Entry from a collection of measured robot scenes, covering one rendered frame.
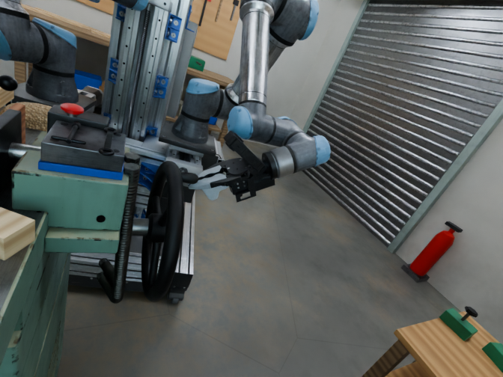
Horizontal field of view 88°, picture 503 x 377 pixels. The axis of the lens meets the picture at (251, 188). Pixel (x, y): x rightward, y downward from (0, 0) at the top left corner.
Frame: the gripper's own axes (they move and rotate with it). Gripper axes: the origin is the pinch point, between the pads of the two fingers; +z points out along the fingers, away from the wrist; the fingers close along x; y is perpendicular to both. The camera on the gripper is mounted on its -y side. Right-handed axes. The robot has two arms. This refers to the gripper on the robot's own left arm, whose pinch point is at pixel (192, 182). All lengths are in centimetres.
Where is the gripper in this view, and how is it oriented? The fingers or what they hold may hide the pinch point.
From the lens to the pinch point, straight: 62.3
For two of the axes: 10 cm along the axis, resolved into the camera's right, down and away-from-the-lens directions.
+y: 1.3, 7.8, 6.1
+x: -3.4, -5.4, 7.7
